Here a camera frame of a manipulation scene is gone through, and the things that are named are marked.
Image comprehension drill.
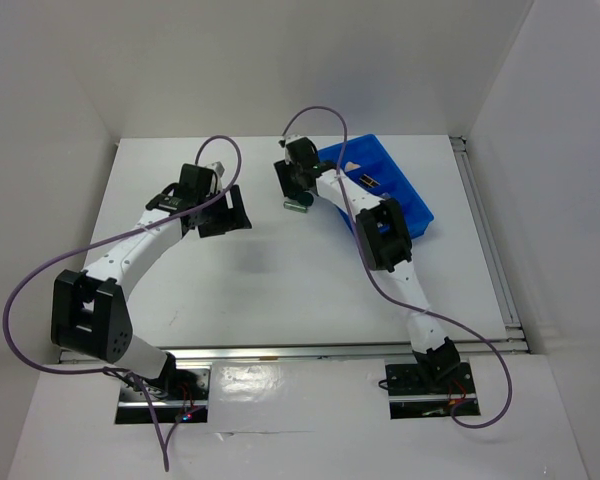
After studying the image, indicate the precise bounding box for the beige makeup sponge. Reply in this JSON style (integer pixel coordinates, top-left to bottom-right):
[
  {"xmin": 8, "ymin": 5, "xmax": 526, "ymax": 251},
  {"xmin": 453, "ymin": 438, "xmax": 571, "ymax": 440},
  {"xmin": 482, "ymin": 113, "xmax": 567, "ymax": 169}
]
[{"xmin": 344, "ymin": 162, "xmax": 360, "ymax": 172}]

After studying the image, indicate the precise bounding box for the blue divided plastic tray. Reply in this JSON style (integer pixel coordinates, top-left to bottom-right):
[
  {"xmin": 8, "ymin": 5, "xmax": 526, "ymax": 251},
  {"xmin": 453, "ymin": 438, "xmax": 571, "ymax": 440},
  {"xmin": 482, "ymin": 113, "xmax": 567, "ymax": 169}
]
[{"xmin": 341, "ymin": 134, "xmax": 434, "ymax": 239}]

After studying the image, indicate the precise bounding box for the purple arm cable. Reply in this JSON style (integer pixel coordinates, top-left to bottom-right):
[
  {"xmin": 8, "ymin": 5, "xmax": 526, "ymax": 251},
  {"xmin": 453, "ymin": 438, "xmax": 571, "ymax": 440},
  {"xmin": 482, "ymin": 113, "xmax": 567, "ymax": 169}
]
[
  {"xmin": 281, "ymin": 105, "xmax": 514, "ymax": 430},
  {"xmin": 2, "ymin": 134, "xmax": 244, "ymax": 472}
]

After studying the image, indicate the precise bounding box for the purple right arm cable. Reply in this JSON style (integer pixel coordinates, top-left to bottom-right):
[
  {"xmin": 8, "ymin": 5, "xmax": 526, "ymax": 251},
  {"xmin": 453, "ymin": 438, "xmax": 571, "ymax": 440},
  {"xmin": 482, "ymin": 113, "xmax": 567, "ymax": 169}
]
[{"xmin": 281, "ymin": 105, "xmax": 514, "ymax": 430}]

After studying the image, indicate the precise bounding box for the green lip balm tube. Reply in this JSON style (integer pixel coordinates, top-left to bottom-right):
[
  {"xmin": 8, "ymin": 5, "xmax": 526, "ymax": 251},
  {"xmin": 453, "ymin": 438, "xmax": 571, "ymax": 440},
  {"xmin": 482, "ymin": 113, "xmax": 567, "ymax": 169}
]
[{"xmin": 283, "ymin": 200, "xmax": 308, "ymax": 213}]

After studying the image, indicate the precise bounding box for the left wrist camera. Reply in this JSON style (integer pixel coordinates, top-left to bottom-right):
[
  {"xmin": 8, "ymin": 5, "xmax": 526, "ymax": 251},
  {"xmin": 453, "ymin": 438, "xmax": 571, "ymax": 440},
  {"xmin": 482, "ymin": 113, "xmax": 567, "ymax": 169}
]
[{"xmin": 206, "ymin": 162, "xmax": 225, "ymax": 182}]

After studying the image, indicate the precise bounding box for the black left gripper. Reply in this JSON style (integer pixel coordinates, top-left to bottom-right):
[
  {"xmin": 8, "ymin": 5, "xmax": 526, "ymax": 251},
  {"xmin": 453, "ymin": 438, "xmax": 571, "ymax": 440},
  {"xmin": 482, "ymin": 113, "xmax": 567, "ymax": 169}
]
[{"xmin": 197, "ymin": 184, "xmax": 251, "ymax": 238}]

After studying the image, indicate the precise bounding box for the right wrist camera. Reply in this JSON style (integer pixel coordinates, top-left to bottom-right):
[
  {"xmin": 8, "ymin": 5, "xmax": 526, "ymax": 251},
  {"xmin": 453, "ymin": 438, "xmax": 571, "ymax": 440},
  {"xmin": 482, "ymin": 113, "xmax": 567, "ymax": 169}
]
[{"xmin": 279, "ymin": 134, "xmax": 307, "ymax": 149}]

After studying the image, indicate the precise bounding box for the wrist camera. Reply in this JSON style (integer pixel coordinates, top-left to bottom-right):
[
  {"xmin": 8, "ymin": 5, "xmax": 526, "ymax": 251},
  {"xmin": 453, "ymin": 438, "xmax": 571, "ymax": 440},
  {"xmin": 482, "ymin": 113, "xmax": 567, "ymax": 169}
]
[
  {"xmin": 206, "ymin": 162, "xmax": 225, "ymax": 182},
  {"xmin": 279, "ymin": 134, "xmax": 307, "ymax": 149}
]

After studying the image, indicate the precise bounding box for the aluminium front rail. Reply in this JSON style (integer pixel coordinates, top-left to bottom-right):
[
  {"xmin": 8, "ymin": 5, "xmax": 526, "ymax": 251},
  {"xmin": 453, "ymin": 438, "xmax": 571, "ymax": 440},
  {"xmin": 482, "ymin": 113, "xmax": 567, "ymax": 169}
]
[{"xmin": 58, "ymin": 341, "xmax": 431, "ymax": 369}]

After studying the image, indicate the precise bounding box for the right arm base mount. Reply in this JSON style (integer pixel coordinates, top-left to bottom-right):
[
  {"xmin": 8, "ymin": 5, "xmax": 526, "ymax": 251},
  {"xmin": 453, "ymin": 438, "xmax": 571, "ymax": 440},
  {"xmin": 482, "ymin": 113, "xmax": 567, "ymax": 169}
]
[{"xmin": 378, "ymin": 362, "xmax": 480, "ymax": 419}]

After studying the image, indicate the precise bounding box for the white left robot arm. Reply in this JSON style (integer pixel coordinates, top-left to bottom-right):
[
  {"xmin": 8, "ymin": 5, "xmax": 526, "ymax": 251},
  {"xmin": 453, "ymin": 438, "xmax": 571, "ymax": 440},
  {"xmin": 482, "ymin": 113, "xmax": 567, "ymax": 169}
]
[{"xmin": 51, "ymin": 162, "xmax": 251, "ymax": 399}]

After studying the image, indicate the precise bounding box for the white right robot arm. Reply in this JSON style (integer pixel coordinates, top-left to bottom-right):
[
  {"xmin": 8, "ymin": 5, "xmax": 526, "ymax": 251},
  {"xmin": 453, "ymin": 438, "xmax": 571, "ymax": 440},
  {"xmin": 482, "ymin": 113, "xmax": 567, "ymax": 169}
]
[{"xmin": 274, "ymin": 135, "xmax": 460, "ymax": 392}]

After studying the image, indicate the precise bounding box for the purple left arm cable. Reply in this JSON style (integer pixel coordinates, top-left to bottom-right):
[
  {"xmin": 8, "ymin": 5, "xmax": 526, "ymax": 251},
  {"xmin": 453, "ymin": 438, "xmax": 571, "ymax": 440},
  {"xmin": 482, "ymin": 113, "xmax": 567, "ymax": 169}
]
[{"xmin": 2, "ymin": 134, "xmax": 244, "ymax": 472}]

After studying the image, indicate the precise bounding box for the dark green round puff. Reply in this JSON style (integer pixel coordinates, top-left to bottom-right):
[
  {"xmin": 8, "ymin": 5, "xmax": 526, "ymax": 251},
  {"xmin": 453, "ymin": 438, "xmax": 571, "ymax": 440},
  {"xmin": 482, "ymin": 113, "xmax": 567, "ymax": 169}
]
[{"xmin": 297, "ymin": 192, "xmax": 314, "ymax": 207}]

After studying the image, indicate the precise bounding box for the long black gold lipstick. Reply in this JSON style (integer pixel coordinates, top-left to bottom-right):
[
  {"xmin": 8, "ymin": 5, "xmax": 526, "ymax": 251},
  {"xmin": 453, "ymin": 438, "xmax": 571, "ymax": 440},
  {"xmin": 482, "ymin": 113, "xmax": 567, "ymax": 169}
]
[{"xmin": 359, "ymin": 174, "xmax": 380, "ymax": 189}]

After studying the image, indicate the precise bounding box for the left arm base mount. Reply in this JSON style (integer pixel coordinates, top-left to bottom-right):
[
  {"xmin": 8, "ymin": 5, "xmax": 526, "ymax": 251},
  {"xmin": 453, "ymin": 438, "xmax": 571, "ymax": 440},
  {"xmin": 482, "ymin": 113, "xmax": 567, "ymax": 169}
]
[{"xmin": 114, "ymin": 364, "xmax": 211, "ymax": 425}]

